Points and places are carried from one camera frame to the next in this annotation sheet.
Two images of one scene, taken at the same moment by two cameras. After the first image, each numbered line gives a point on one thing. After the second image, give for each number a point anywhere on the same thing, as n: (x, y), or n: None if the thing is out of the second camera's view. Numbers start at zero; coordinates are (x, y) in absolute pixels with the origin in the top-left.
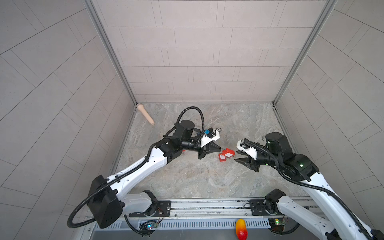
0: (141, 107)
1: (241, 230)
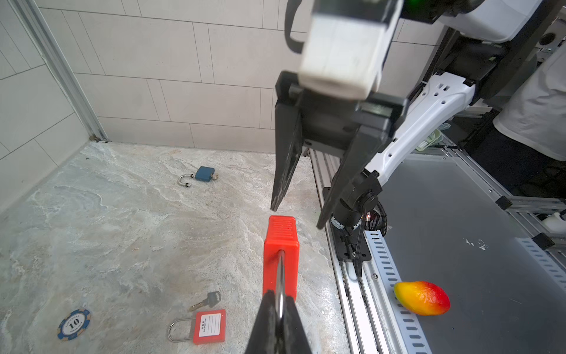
0: None
1: (422, 298)
